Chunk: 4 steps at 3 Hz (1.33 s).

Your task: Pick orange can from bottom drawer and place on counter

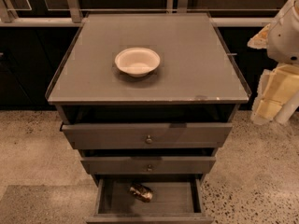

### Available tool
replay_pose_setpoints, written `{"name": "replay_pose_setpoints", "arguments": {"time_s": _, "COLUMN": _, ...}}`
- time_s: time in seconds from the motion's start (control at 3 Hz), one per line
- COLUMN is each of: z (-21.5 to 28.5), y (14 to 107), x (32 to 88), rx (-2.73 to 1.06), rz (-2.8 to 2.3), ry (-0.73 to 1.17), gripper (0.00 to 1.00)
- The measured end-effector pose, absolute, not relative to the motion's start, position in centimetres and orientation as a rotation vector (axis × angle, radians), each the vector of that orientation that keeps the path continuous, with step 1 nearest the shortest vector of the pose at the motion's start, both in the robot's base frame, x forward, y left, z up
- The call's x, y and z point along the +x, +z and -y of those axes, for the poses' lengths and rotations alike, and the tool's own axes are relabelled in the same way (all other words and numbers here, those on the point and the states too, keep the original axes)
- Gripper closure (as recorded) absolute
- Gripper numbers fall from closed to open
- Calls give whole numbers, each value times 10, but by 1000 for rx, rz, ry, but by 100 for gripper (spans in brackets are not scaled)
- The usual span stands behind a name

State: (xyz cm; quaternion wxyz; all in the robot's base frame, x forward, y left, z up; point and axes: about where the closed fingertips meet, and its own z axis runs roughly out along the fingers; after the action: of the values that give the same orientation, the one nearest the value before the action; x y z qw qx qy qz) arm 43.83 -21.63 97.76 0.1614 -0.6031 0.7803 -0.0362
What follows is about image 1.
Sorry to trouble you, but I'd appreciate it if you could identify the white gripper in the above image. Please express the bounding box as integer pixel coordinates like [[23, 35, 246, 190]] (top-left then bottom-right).
[[247, 24, 299, 125]]

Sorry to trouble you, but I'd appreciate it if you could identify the orange soda can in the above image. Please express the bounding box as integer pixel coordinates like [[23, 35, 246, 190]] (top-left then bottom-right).
[[129, 183, 153, 203]]

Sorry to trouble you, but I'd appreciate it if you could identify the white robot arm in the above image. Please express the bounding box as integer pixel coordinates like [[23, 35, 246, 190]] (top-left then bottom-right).
[[247, 0, 299, 125]]

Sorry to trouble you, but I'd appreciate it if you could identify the grey drawer cabinet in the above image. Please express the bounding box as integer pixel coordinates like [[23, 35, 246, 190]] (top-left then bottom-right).
[[44, 12, 252, 224]]

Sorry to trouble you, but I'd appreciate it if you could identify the brass top drawer knob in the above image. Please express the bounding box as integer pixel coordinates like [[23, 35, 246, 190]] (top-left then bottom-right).
[[145, 135, 153, 144]]

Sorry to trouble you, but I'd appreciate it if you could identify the brass drawer knob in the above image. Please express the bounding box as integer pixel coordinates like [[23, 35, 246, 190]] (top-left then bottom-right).
[[145, 135, 153, 144], [147, 165, 153, 172]]

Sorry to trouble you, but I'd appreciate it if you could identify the brass middle drawer knob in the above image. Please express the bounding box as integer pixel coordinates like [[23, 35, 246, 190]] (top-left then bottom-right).
[[147, 165, 153, 172]]

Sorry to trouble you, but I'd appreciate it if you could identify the grey bottom drawer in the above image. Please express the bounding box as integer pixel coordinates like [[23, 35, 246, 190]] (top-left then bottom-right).
[[86, 176, 213, 224]]

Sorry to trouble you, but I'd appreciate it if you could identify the grey drawer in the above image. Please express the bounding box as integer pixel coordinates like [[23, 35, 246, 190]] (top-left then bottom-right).
[[62, 122, 232, 149], [86, 176, 213, 224], [81, 156, 216, 175]]

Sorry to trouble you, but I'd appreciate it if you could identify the grey top drawer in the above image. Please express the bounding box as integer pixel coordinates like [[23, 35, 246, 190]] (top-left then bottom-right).
[[62, 122, 232, 149]]

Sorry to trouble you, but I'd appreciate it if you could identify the grey middle drawer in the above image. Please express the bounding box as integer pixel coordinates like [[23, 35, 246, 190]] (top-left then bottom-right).
[[81, 156, 216, 175]]

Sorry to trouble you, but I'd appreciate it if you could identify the metal railing frame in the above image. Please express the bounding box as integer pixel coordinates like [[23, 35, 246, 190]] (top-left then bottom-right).
[[0, 0, 288, 27]]

